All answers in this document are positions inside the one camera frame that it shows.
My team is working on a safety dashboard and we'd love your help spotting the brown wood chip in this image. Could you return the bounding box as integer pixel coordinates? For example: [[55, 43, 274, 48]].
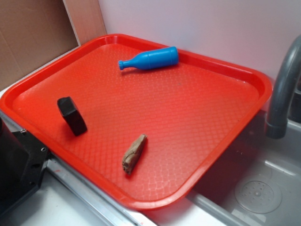
[[122, 134, 147, 175]]

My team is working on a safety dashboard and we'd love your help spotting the red plastic tray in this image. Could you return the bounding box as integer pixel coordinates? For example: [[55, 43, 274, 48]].
[[0, 34, 272, 210]]

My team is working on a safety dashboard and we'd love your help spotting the blue plastic toy bottle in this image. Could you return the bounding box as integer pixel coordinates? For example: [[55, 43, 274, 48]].
[[119, 47, 179, 70]]

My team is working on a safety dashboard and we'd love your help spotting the black rectangular block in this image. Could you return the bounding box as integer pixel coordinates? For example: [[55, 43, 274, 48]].
[[57, 97, 87, 136]]

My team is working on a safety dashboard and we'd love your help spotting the grey toy sink basin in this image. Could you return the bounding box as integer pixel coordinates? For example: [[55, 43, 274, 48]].
[[185, 110, 301, 226]]

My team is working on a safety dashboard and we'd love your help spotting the grey toy sink faucet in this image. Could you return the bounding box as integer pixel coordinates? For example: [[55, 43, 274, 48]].
[[264, 36, 301, 139]]

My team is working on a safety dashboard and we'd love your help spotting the brown cardboard panel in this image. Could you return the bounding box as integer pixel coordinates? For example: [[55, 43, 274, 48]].
[[0, 0, 106, 89]]

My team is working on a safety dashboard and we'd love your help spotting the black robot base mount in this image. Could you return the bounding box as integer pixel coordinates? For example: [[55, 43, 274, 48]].
[[0, 120, 49, 218]]

